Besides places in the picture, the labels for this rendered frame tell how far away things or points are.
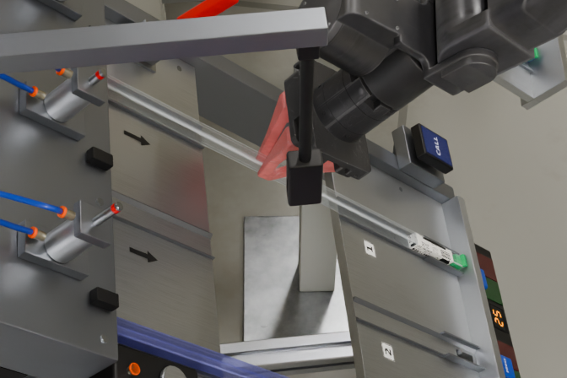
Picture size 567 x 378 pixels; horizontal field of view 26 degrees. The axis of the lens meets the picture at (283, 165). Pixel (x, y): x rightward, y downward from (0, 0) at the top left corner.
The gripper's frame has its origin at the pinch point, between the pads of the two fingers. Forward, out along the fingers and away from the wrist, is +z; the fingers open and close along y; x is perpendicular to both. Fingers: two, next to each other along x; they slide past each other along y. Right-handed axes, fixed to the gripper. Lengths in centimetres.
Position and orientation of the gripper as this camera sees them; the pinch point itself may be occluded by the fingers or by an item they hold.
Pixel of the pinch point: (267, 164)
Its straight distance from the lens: 110.5
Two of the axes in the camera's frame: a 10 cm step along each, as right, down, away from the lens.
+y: 1.0, 8.2, -5.7
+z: -6.6, 4.8, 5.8
